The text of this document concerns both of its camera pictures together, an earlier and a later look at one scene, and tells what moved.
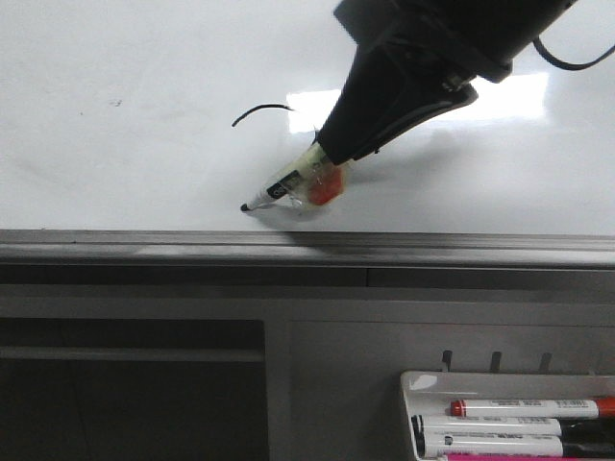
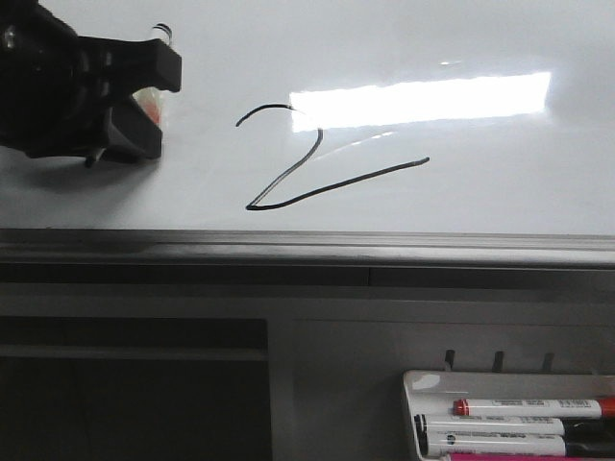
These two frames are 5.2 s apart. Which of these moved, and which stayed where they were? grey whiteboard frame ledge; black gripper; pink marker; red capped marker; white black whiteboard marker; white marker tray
Moved: black gripper; white black whiteboard marker
Stayed: grey whiteboard frame ledge; pink marker; white marker tray; red capped marker
